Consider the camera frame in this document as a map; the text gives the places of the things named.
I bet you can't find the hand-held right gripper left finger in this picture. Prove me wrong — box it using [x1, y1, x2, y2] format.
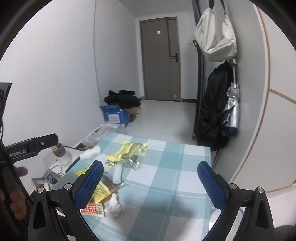
[28, 160, 104, 241]

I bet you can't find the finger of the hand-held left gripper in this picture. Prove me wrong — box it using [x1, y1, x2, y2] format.
[30, 133, 59, 154]

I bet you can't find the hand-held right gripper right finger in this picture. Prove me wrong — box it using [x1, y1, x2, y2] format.
[197, 161, 275, 241]

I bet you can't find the yellow plastic wrapper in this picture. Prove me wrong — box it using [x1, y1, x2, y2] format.
[75, 168, 116, 204]

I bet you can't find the gold snack packet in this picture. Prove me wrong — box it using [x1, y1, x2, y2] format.
[102, 173, 127, 194]

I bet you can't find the red dotted packet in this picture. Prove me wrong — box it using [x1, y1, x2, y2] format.
[80, 203, 105, 217]

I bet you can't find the beige candy wrapper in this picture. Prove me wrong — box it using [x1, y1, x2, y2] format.
[105, 160, 118, 171]

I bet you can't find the white tissue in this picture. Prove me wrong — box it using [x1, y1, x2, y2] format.
[105, 193, 122, 217]

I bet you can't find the clear plastic wrapper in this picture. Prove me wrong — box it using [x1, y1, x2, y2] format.
[126, 155, 142, 171]

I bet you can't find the yellow snack packet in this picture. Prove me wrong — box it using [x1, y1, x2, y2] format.
[107, 142, 148, 163]

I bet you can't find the white shoulder bag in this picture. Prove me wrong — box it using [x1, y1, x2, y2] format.
[195, 0, 238, 62]

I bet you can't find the person's left hand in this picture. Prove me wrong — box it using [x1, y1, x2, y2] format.
[0, 167, 28, 217]

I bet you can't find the white round container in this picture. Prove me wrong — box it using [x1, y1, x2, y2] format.
[55, 148, 73, 167]

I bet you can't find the white foam piece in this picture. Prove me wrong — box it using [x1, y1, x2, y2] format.
[80, 146, 102, 161]

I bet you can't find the grey storage box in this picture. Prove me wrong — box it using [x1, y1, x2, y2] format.
[31, 177, 47, 193]

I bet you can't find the teal checked tablecloth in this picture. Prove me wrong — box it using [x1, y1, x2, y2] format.
[50, 133, 212, 241]

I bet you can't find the grey plastic bag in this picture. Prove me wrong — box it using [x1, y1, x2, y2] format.
[82, 123, 127, 149]

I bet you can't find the blue cardboard box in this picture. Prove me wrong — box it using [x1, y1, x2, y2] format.
[99, 104, 131, 128]

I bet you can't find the silver folded umbrella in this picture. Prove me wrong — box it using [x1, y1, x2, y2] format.
[221, 59, 241, 137]

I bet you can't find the beige plastic bag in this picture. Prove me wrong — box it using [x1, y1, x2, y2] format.
[126, 107, 142, 122]

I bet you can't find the black hanging backpack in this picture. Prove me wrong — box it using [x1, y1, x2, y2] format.
[199, 61, 234, 151]

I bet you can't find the black clothes pile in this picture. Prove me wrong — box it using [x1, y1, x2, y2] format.
[104, 90, 142, 109]

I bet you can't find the white wardrobe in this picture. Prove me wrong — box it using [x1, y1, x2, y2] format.
[231, 5, 296, 193]

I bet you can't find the grey door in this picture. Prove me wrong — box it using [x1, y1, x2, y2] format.
[139, 17, 181, 102]

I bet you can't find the white wall conduit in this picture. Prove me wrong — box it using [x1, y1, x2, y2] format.
[93, 0, 102, 105]

